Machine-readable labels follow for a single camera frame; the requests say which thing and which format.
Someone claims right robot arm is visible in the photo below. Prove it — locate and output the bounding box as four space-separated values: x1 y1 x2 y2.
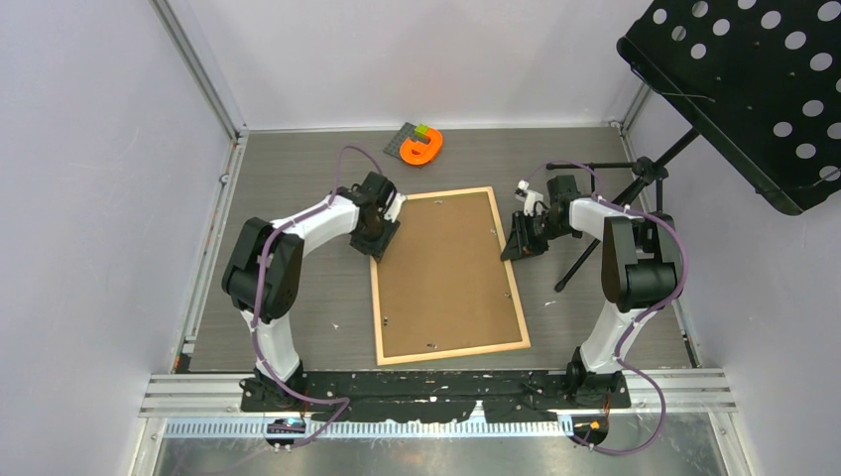
500 176 686 408

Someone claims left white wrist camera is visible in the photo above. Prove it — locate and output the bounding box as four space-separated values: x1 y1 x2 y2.
384 192 407 223

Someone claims green building brick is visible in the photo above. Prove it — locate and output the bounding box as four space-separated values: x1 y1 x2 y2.
413 124 429 141

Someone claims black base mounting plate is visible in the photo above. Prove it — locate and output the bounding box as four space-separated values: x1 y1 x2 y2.
239 370 631 423

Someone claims aluminium rail frame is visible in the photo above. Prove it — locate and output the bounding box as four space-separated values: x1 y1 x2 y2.
127 369 754 475

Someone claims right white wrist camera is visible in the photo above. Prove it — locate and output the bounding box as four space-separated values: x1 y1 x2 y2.
515 179 546 217

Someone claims black perforated music stand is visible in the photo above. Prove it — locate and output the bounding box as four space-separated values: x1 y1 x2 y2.
544 0 841 295

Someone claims grey building baseplate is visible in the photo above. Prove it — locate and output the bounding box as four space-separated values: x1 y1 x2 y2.
383 122 424 160

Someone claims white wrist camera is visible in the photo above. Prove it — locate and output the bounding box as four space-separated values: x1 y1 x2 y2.
515 179 546 217
384 192 407 223

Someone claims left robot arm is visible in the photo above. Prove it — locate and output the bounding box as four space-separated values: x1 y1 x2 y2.
221 172 407 411

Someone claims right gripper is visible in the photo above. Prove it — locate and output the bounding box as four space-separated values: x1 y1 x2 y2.
501 210 575 263

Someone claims orange plastic horseshoe piece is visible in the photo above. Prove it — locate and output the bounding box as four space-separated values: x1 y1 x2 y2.
401 127 444 167

